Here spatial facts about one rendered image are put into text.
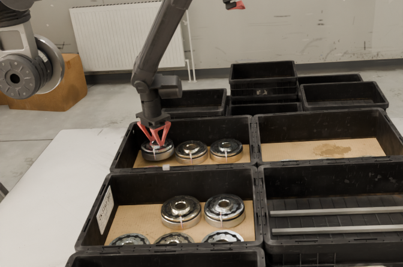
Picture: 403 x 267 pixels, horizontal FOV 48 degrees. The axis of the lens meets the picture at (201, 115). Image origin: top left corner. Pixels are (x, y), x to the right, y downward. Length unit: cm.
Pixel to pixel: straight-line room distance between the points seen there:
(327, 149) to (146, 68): 61
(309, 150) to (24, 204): 96
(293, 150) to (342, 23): 290
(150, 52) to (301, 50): 317
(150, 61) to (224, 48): 307
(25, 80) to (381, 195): 106
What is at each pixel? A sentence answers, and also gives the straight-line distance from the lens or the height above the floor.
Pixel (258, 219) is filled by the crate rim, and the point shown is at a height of 93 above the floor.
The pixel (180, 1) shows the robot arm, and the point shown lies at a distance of 101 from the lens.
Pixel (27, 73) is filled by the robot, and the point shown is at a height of 115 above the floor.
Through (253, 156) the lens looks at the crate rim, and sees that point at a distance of 122.
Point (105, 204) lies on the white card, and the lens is 117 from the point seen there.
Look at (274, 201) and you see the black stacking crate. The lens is 122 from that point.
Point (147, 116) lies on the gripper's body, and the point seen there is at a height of 99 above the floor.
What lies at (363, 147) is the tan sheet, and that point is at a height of 83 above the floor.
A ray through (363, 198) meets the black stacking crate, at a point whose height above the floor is 83.
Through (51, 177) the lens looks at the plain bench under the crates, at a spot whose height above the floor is 70.
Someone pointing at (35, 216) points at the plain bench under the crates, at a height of 70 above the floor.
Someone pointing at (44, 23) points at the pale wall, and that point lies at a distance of 463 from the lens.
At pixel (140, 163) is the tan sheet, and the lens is 145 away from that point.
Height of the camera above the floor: 156
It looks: 26 degrees down
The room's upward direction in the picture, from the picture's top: 6 degrees counter-clockwise
